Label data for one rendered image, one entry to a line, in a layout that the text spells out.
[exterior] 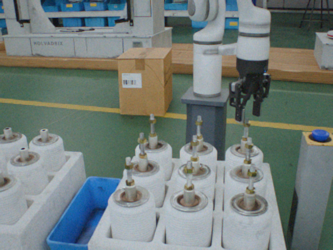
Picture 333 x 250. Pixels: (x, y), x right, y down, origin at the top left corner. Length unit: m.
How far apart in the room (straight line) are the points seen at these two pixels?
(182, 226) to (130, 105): 1.23
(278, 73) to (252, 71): 1.76
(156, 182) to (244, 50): 0.35
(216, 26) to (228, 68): 1.47
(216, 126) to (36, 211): 0.62
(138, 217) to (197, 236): 0.12
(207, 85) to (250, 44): 0.37
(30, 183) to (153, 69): 1.03
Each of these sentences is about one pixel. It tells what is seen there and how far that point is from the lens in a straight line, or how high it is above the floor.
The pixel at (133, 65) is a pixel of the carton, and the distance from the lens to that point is 1.79.
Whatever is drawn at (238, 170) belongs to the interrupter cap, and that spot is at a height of 0.25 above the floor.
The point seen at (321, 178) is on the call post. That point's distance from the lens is 0.89.
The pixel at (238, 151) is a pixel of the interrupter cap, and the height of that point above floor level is 0.25.
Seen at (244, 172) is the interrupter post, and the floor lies 0.26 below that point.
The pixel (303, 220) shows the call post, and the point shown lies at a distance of 0.95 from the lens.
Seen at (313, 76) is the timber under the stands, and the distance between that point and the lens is 2.58.
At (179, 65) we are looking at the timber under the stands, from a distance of 2.65.
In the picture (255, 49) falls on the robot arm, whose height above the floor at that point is 0.51.
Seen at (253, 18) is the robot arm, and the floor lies 0.58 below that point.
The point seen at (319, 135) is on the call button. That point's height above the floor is 0.33.
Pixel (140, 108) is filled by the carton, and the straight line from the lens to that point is 1.84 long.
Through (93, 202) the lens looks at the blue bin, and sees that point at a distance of 1.12.
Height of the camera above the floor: 0.66
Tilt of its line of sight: 22 degrees down
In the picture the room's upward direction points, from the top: 1 degrees counter-clockwise
